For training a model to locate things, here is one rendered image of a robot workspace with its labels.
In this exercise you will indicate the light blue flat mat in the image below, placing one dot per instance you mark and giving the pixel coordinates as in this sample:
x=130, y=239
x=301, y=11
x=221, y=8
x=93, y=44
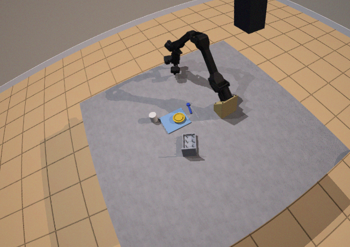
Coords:
x=172, y=126

